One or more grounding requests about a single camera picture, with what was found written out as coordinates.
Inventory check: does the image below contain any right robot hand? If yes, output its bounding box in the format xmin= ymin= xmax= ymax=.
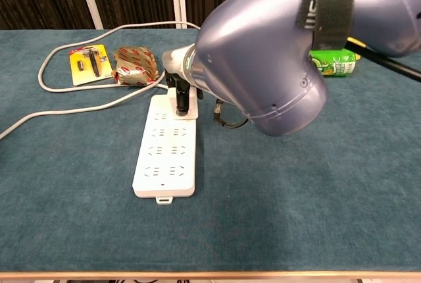
xmin=161 ymin=44 xmax=203 ymax=115

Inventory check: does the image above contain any white plug adapter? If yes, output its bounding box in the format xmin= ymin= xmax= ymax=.
xmin=166 ymin=88 xmax=199 ymax=121

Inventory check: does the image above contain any gold red snack packet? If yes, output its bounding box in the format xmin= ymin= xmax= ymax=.
xmin=111 ymin=45 xmax=161 ymax=87

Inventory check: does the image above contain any yellow razor blister pack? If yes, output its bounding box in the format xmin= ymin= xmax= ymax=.
xmin=68 ymin=43 xmax=114 ymax=87

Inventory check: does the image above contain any white power strip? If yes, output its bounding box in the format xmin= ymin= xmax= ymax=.
xmin=132 ymin=94 xmax=197 ymax=205

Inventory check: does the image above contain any green beverage bottle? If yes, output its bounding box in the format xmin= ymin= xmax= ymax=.
xmin=309 ymin=49 xmax=357 ymax=78

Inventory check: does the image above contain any teal table cloth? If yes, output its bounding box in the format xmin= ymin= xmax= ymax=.
xmin=0 ymin=28 xmax=421 ymax=274

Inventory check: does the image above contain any grey power strip cable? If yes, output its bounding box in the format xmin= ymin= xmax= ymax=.
xmin=0 ymin=22 xmax=201 ymax=141

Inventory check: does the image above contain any black velcro strap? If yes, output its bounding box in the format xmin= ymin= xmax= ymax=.
xmin=294 ymin=0 xmax=355 ymax=51

